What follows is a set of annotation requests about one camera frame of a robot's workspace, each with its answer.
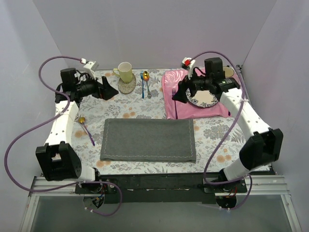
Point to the cream mug dark rim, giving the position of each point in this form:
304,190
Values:
229,72

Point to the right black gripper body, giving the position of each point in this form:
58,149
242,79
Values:
184,86

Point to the round woven coaster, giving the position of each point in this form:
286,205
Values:
127,88

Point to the gold bowl spoon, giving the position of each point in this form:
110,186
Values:
146,78

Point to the floral tablecloth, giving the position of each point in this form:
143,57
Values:
208,131

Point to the purple fork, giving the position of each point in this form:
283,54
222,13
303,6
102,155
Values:
175,105

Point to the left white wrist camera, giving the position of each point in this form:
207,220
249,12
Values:
90,67

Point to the gold spoon purple handle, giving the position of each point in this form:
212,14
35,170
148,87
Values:
81,121

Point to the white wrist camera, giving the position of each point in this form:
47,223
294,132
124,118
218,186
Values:
90,67
188,64

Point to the yellow-green mug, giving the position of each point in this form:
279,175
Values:
124,72

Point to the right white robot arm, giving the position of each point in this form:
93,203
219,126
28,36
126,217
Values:
263,144

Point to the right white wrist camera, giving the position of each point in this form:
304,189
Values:
188,64

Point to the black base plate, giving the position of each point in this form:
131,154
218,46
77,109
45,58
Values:
156,188

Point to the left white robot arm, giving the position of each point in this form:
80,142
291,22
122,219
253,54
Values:
57,158

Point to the grey cloth napkin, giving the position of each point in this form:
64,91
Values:
148,140

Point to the pink floral placemat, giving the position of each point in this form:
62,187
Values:
170,79

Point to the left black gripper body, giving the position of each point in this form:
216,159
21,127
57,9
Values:
101,88

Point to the blue floral plate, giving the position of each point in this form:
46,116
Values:
202,99

